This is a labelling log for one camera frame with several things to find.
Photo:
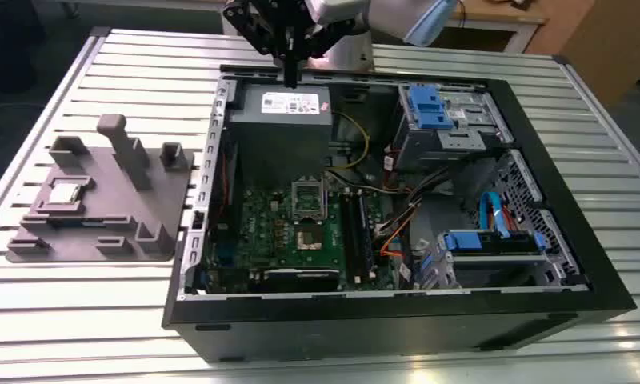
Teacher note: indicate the grey parts rack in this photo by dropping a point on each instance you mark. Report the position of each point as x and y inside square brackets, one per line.
[112, 208]

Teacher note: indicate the black graphics card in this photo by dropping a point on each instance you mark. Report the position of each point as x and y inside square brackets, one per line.
[299, 278]

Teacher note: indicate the blue disk carrier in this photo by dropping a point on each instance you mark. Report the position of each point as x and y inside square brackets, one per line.
[464, 242]
[427, 108]

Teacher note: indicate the CPU socket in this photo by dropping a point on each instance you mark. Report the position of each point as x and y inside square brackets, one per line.
[311, 240]

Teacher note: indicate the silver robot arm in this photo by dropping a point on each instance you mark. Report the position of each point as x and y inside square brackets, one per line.
[352, 52]

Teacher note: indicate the grey power supply unit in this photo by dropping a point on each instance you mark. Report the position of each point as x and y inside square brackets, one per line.
[278, 144]

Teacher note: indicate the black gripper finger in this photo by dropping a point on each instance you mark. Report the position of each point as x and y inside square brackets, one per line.
[254, 34]
[320, 42]

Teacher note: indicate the green motherboard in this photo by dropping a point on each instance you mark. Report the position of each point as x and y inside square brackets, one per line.
[262, 224]

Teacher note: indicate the black PC case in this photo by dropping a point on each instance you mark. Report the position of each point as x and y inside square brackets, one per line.
[352, 332]

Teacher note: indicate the metal disk bay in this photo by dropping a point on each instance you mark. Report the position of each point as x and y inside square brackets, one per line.
[502, 259]

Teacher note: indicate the black RAM slot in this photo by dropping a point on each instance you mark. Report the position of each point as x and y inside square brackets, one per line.
[366, 236]
[350, 236]

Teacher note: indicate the wooden cabinet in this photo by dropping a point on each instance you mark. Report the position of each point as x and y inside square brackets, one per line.
[609, 40]

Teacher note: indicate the metal drive cage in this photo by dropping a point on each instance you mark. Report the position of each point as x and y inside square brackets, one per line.
[459, 140]

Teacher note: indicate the silver CPU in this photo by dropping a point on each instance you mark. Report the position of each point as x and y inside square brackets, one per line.
[64, 194]

